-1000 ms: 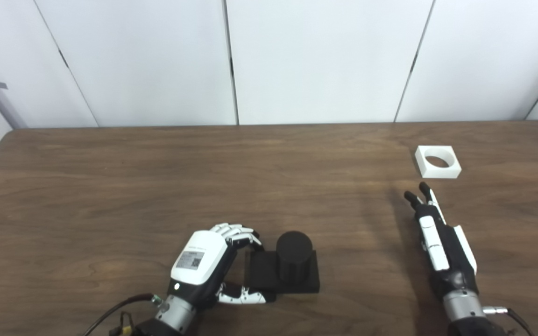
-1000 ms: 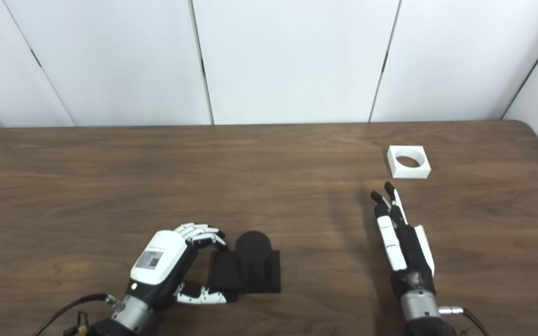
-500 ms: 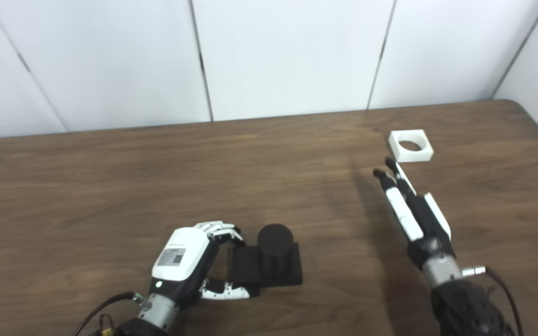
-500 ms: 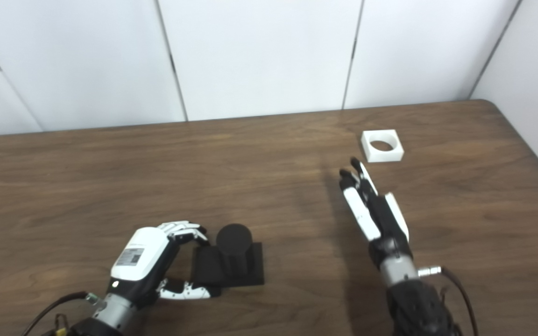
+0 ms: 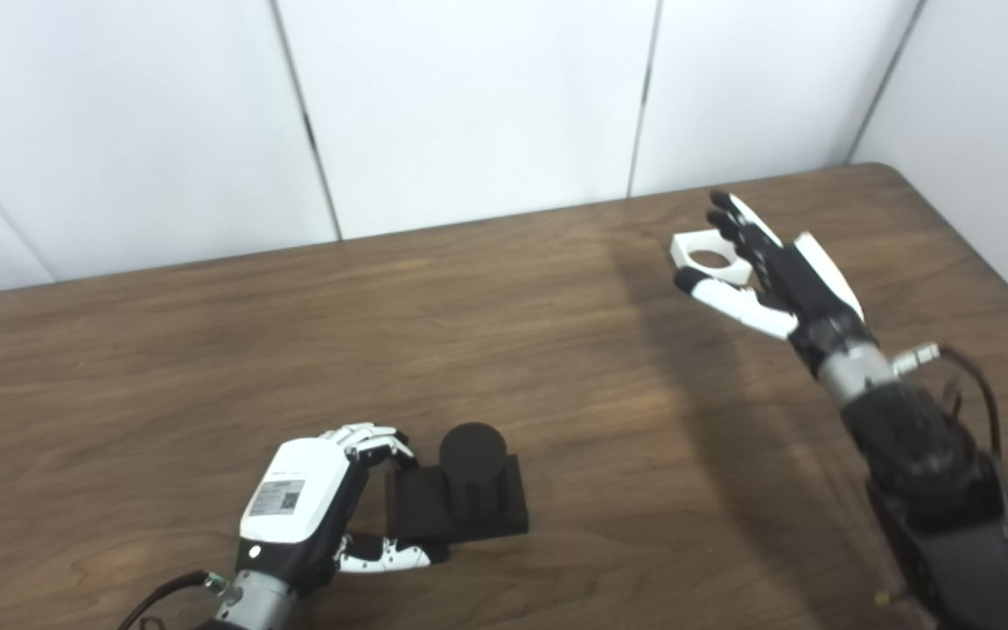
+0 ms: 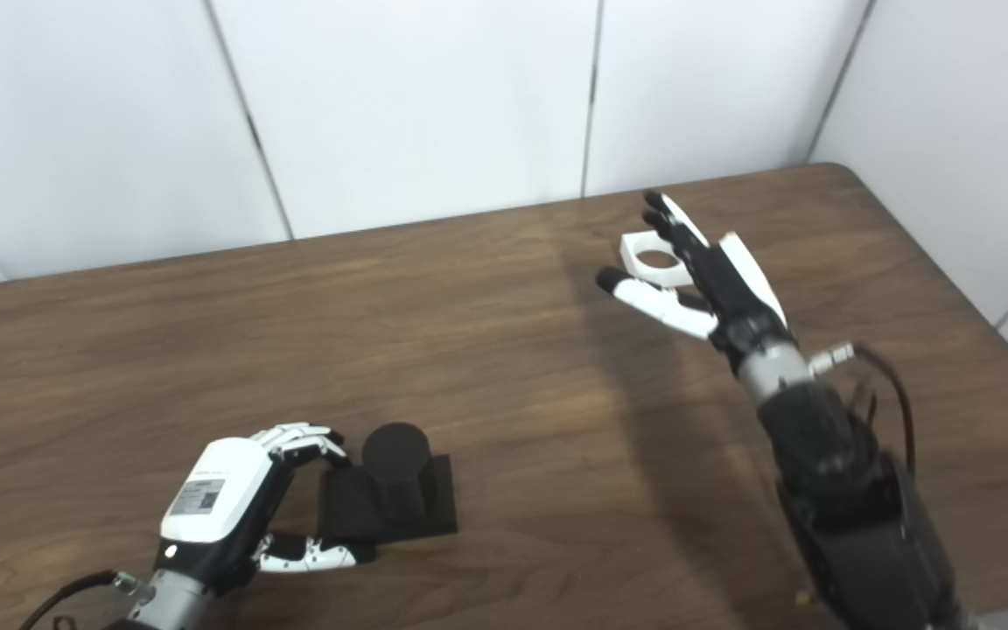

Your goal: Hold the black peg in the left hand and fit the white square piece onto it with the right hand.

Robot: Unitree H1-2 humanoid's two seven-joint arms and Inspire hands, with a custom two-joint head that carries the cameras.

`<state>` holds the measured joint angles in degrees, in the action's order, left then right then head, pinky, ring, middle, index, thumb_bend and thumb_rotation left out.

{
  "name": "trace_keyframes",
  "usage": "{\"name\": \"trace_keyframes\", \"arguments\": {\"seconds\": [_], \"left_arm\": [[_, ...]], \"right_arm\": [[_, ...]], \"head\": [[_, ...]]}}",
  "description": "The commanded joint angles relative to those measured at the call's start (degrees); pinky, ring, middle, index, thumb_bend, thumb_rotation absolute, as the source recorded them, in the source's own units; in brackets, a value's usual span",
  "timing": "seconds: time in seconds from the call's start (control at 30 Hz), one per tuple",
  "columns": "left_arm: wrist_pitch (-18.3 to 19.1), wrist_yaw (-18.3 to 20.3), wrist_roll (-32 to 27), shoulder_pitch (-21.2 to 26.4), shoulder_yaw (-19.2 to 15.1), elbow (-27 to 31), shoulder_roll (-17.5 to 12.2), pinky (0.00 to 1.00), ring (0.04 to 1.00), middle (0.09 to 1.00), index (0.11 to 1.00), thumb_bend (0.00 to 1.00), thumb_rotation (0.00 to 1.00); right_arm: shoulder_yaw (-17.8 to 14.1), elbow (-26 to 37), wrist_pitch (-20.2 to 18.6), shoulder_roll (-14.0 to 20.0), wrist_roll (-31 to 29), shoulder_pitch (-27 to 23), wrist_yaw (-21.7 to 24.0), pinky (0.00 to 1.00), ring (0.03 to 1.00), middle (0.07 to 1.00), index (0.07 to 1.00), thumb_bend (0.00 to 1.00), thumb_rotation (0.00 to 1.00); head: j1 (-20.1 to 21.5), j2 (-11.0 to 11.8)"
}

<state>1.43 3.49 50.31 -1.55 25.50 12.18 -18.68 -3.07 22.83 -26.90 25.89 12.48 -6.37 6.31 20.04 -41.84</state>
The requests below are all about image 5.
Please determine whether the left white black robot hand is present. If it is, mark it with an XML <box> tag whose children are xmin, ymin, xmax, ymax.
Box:
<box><xmin>235</xmin><ymin>423</ymin><xmax>450</xmax><ymax>585</ymax></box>

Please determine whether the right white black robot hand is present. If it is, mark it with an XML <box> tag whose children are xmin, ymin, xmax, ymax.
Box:
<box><xmin>674</xmin><ymin>191</ymin><xmax>877</xmax><ymax>368</ymax></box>

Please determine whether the white square piece with hole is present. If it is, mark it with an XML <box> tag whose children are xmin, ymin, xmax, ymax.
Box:
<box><xmin>670</xmin><ymin>229</ymin><xmax>759</xmax><ymax>287</ymax></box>

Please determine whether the black peg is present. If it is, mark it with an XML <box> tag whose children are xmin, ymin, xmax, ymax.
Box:
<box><xmin>386</xmin><ymin>423</ymin><xmax>529</xmax><ymax>541</ymax></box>

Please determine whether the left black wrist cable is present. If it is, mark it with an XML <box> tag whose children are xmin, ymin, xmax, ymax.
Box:
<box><xmin>116</xmin><ymin>570</ymin><xmax>225</xmax><ymax>630</ymax></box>

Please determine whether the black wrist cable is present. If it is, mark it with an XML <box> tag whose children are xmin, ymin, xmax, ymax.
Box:
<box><xmin>116</xmin><ymin>570</ymin><xmax>225</xmax><ymax>630</ymax></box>
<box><xmin>893</xmin><ymin>344</ymin><xmax>1004</xmax><ymax>456</ymax></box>

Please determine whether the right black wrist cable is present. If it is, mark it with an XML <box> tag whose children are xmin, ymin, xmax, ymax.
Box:
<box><xmin>893</xmin><ymin>344</ymin><xmax>1004</xmax><ymax>456</ymax></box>

